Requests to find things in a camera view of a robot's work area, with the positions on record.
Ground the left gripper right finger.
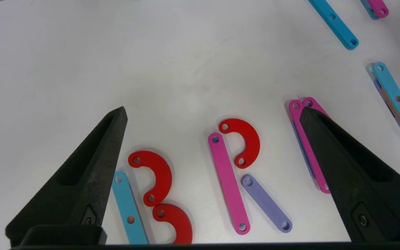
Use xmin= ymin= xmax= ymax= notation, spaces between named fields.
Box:
xmin=299 ymin=106 xmax=400 ymax=243

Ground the small red half-ring piece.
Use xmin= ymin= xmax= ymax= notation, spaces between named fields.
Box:
xmin=218 ymin=118 xmax=260 ymax=169

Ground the short purple bar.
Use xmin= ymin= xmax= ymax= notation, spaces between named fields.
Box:
xmin=241 ymin=174 xmax=293 ymax=233

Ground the pink bar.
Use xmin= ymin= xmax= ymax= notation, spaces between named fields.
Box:
xmin=208 ymin=132 xmax=251 ymax=235
xmin=361 ymin=0 xmax=389 ymax=20
xmin=302 ymin=97 xmax=330 ymax=119
xmin=289 ymin=100 xmax=332 ymax=194

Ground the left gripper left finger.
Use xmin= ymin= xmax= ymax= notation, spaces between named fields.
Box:
xmin=6 ymin=106 xmax=128 ymax=248

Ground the blue bar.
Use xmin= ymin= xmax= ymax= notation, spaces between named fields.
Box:
xmin=308 ymin=0 xmax=359 ymax=50
xmin=372 ymin=62 xmax=400 ymax=138
xmin=112 ymin=171 xmax=149 ymax=245

